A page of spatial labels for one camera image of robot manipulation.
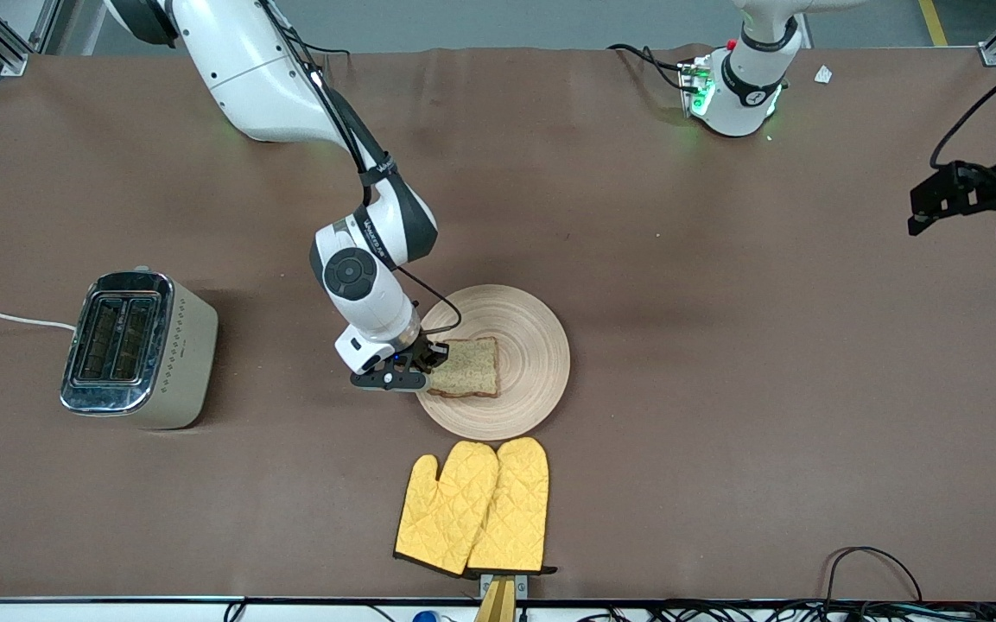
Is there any beige chrome two-slot toaster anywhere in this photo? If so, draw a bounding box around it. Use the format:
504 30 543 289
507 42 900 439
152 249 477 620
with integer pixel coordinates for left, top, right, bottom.
60 266 219 430

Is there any small metal bracket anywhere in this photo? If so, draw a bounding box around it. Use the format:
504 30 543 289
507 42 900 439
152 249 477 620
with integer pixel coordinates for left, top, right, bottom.
479 573 530 599

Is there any yellow quilted oven mitt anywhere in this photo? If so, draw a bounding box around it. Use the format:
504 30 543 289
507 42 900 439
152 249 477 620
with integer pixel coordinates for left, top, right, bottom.
394 441 500 577
466 436 559 577

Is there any brown bread slice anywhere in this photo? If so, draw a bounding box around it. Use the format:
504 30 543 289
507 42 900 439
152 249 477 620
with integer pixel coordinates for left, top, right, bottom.
425 336 501 399

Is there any round light wooden plate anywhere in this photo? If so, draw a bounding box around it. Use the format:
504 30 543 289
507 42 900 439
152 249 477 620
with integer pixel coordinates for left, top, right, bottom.
416 284 571 441

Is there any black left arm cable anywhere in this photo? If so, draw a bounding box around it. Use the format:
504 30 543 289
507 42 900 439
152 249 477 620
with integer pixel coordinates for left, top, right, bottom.
929 50 996 170

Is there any brown table cover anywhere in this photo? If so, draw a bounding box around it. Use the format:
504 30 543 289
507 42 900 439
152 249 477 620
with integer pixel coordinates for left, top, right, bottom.
0 45 996 603

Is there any black looped cable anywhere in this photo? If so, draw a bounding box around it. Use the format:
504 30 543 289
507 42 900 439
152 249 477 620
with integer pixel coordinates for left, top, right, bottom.
824 546 926 606

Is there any metal base connector plate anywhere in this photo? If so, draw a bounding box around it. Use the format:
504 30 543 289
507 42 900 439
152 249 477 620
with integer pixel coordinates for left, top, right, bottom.
678 57 714 118

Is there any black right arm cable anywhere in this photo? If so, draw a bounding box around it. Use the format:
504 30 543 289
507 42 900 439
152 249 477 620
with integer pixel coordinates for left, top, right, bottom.
260 0 464 338

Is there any black base cable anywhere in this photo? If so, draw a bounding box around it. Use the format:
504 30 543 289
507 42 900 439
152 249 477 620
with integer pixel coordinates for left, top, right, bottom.
607 43 690 92

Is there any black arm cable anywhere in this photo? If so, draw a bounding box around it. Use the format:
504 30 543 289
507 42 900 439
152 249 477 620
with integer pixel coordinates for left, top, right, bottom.
260 0 464 338
929 50 996 170

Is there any black cable bundle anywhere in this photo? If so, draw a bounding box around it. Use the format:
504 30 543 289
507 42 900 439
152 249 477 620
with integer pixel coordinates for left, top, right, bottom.
580 600 996 622

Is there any white toaster power cord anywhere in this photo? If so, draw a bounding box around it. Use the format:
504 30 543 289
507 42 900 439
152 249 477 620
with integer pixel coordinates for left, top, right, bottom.
0 309 77 333

